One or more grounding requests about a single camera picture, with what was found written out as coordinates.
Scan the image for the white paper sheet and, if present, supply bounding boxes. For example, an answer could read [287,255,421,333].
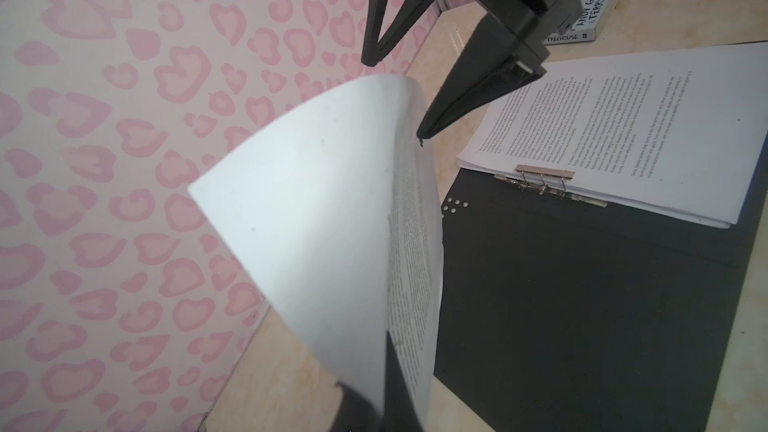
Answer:
[189,74,443,431]

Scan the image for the printed paper sheet back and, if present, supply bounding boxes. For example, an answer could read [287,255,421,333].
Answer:
[458,42,767,228]

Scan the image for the teal folder with black inside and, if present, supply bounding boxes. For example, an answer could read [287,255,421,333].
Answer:
[435,159,767,431]

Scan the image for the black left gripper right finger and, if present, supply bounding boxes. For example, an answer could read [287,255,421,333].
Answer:
[383,334,423,432]

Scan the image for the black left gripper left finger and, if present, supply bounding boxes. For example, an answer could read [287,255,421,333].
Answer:
[329,383,382,432]

